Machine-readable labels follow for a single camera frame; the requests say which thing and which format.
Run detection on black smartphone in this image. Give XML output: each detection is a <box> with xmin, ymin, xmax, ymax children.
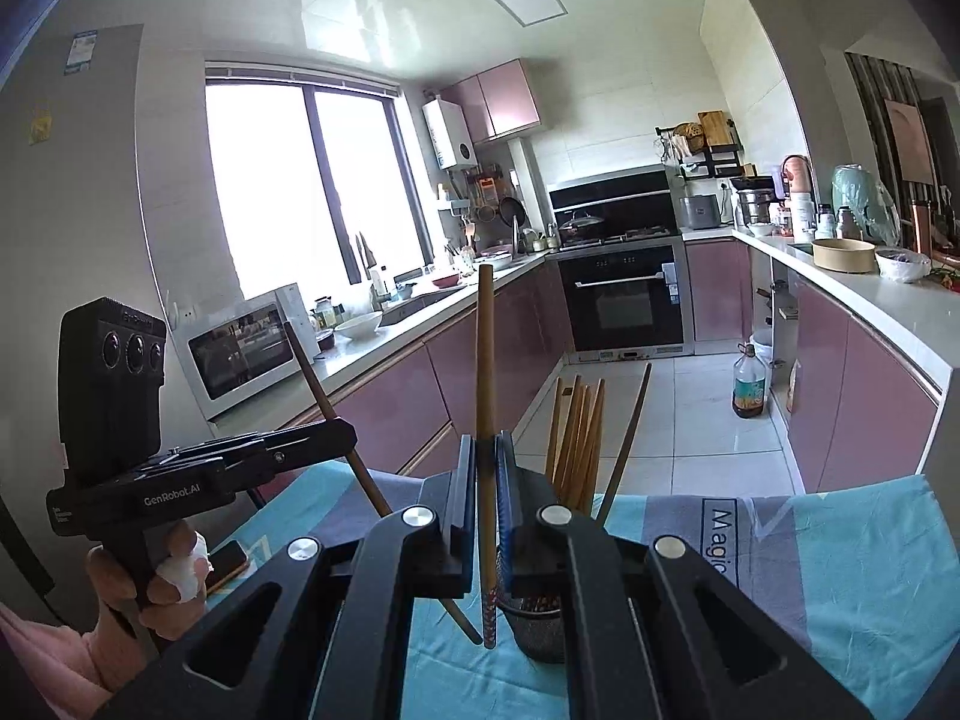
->
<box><xmin>204</xmin><ymin>540</ymin><xmax>250</xmax><ymax>595</ymax></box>

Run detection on white wall water heater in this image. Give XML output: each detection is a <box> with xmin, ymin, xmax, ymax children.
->
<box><xmin>421</xmin><ymin>97</ymin><xmax>479</xmax><ymax>170</ymax></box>

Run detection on grey refrigerator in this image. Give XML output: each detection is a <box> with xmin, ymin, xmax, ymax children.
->
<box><xmin>0</xmin><ymin>22</ymin><xmax>248</xmax><ymax>616</ymax></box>

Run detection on large white bowl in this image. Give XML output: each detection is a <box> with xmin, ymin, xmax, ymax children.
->
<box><xmin>334</xmin><ymin>313</ymin><xmax>385</xmax><ymax>341</ymax></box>

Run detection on black wall shelf rack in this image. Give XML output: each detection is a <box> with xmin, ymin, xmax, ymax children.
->
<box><xmin>656</xmin><ymin>120</ymin><xmax>743</xmax><ymax>179</ymax></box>

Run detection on pink wall cabinet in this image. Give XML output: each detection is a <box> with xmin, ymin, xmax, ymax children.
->
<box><xmin>439</xmin><ymin>58</ymin><xmax>542</xmax><ymax>143</ymax></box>

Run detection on stainless steel pot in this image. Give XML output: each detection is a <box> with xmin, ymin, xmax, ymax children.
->
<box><xmin>737</xmin><ymin>187</ymin><xmax>777</xmax><ymax>226</ymax></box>

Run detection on pink kettle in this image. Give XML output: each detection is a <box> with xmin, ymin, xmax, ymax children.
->
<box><xmin>780</xmin><ymin>154</ymin><xmax>815</xmax><ymax>200</ymax></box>

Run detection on black mesh utensil holder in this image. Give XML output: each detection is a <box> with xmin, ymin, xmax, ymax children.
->
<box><xmin>496</xmin><ymin>592</ymin><xmax>565</xmax><ymax>665</ymax></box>

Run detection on red-tipped wooden chopstick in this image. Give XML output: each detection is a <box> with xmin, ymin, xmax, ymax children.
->
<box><xmin>475</xmin><ymin>264</ymin><xmax>498</xmax><ymax>650</ymax></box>
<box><xmin>281</xmin><ymin>321</ymin><xmax>485</xmax><ymax>646</ymax></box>

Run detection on white microwave oven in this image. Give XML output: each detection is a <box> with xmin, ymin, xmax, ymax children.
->
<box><xmin>185</xmin><ymin>283</ymin><xmax>320</xmax><ymax>422</ymax></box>

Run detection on bowl in white plastic bag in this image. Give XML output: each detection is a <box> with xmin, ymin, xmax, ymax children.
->
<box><xmin>875</xmin><ymin>247</ymin><xmax>933</xmax><ymax>282</ymax></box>

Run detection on round bamboo box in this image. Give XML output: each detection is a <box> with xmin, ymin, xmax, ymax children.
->
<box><xmin>811</xmin><ymin>238</ymin><xmax>878</xmax><ymax>273</ymax></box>

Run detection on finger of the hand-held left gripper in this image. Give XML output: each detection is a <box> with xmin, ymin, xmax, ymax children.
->
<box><xmin>169</xmin><ymin>420</ymin><xmax>357</xmax><ymax>462</ymax></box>
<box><xmin>142</xmin><ymin>441</ymin><xmax>357</xmax><ymax>492</ymax></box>

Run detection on black pot with glass lid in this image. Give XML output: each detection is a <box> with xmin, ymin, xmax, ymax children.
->
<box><xmin>556</xmin><ymin>211</ymin><xmax>605</xmax><ymax>242</ymax></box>

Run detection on green plastic-covered appliance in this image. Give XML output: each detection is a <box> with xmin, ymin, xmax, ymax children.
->
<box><xmin>831</xmin><ymin>163</ymin><xmax>901</xmax><ymax>245</ymax></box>

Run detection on white kitchen countertop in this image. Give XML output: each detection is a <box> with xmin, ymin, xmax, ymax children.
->
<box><xmin>289</xmin><ymin>229</ymin><xmax>960</xmax><ymax>391</ymax></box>

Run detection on black built-in oven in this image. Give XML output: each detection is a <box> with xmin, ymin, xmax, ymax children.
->
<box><xmin>555</xmin><ymin>236</ymin><xmax>695</xmax><ymax>361</ymax></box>

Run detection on person's left hand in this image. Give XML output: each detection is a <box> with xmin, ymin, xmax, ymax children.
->
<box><xmin>85</xmin><ymin>521</ymin><xmax>215</xmax><ymax>650</ymax></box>

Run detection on kitchen window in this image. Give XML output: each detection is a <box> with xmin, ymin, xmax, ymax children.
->
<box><xmin>204</xmin><ymin>64</ymin><xmax>434</xmax><ymax>301</ymax></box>

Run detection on pink base cabinets under window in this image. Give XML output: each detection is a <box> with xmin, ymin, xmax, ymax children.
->
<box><xmin>292</xmin><ymin>259</ymin><xmax>575</xmax><ymax>477</ymax></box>

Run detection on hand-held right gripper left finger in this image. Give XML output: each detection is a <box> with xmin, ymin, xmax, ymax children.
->
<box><xmin>97</xmin><ymin>431</ymin><xmax>481</xmax><ymax>720</ymax></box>

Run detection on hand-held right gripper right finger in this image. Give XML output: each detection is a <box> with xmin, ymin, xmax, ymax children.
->
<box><xmin>495</xmin><ymin>431</ymin><xmax>875</xmax><ymax>720</ymax></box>

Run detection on black range hood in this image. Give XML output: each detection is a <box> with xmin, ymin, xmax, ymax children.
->
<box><xmin>547</xmin><ymin>169</ymin><xmax>676</xmax><ymax>222</ymax></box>

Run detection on blue and grey printed tablecloth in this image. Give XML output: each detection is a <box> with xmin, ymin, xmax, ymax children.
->
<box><xmin>202</xmin><ymin>461</ymin><xmax>960</xmax><ymax>720</ymax></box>

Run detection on pink base cabinets beside oven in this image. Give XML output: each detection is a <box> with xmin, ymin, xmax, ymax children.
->
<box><xmin>686</xmin><ymin>236</ymin><xmax>942</xmax><ymax>496</ymax></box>

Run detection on plastic oil bottle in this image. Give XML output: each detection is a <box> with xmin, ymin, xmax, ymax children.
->
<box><xmin>731</xmin><ymin>345</ymin><xmax>770</xmax><ymax>419</ymax></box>

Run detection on silver rice cooker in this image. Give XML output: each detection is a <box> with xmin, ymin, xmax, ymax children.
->
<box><xmin>679</xmin><ymin>193</ymin><xmax>722</xmax><ymax>230</ymax></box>

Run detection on bunch of wooden chopsticks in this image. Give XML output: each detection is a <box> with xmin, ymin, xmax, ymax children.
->
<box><xmin>546</xmin><ymin>362</ymin><xmax>653</xmax><ymax>526</ymax></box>

